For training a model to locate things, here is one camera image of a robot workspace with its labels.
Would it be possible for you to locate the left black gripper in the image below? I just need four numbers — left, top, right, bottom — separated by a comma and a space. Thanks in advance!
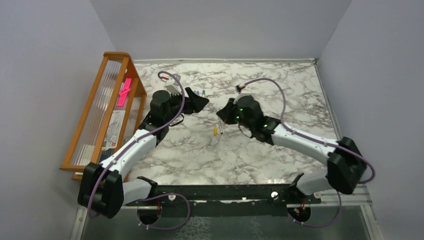
163, 87, 209, 124

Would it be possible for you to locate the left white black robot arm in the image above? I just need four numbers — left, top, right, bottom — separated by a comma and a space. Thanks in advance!
77, 87, 209, 219

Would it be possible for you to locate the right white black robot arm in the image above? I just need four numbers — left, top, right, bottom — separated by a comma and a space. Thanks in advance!
216, 95, 367, 204

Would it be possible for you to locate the pink clip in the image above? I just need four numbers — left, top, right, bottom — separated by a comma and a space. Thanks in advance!
116, 78, 132, 107

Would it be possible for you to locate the wooden rack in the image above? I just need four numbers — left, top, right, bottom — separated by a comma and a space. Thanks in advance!
60, 51, 147, 182

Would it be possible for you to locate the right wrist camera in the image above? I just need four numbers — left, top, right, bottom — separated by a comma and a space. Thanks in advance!
233, 84, 252, 103

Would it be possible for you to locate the black mounting rail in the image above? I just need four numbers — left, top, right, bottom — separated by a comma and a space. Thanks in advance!
127, 183, 321, 218

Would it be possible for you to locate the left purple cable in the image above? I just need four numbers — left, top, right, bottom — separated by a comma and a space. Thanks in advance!
86, 71, 191, 231

